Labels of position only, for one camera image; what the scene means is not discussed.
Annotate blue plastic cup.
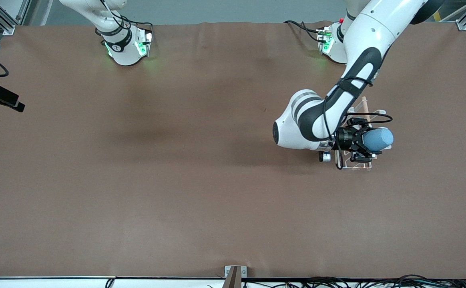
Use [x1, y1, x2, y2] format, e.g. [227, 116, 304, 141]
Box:
[363, 127, 394, 153]

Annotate brown table cover sheet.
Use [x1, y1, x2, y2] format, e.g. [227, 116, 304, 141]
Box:
[0, 21, 466, 279]

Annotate white wire cup rack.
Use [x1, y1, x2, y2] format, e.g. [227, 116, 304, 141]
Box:
[332, 96, 390, 171]

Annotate black base cable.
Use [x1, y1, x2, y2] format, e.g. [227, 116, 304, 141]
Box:
[284, 20, 326, 43]
[94, 0, 154, 45]

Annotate metal bracket plate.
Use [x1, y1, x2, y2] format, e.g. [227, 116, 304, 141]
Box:
[224, 265, 247, 288]

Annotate brown post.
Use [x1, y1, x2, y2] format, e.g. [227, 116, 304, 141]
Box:
[222, 267, 241, 288]

